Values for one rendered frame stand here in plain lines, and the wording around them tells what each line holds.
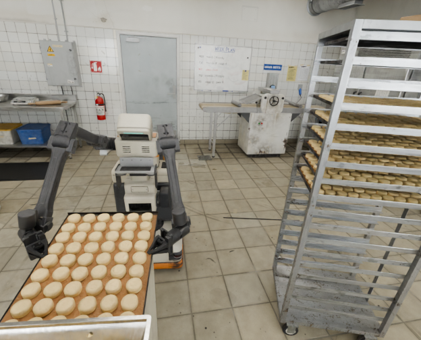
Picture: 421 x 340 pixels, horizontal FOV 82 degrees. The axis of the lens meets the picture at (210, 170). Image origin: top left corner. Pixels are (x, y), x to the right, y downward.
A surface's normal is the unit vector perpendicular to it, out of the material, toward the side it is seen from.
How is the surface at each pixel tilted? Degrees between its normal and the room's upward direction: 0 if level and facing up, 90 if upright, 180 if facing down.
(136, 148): 99
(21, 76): 90
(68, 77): 90
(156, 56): 90
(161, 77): 90
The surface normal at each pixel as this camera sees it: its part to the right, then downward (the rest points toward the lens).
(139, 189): 0.09, 0.54
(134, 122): 0.11, -0.39
